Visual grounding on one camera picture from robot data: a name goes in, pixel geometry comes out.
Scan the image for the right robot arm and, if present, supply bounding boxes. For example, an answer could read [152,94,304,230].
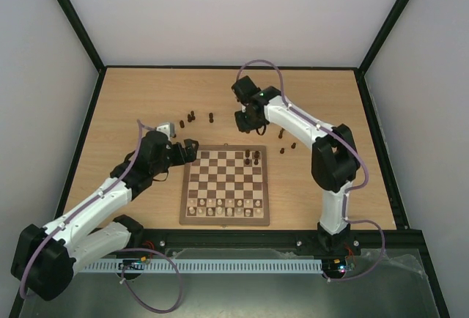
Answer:
[232,82,359,254]

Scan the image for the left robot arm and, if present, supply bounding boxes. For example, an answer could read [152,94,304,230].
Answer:
[11,130,199,300]

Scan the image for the wooden chess board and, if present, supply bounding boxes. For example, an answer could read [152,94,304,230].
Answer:
[180,144,270,226]

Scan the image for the light chess pieces row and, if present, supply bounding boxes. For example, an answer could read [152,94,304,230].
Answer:
[183,199,265,219]

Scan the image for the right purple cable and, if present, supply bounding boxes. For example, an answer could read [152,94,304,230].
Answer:
[236,59,386,283]

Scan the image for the grey slotted cable duct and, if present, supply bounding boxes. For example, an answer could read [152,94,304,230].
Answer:
[82,259,323,274]

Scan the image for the black aluminium frame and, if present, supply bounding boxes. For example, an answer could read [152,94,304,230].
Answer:
[7,0,451,318]

